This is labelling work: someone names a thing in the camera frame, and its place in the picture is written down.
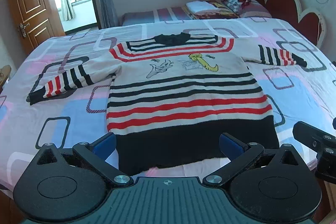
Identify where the brown wooden door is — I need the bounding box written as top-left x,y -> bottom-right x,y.
8,0 -> 65,54

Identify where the striped knit sweater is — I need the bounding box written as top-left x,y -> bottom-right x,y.
28,32 -> 307,176

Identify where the red white headboard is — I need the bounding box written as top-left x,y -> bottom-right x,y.
256,0 -> 327,48

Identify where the striped far bed mattress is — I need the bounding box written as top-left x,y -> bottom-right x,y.
121,6 -> 193,26

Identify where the striped maroon pillow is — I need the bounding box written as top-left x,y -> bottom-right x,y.
238,0 -> 272,18

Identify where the wooden side table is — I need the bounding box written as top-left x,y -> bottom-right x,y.
0,65 -> 11,93

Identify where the folded red yellow blanket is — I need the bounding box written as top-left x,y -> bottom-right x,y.
183,1 -> 239,19

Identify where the patterned pink bed sheet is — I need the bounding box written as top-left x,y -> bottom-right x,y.
1,18 -> 335,191

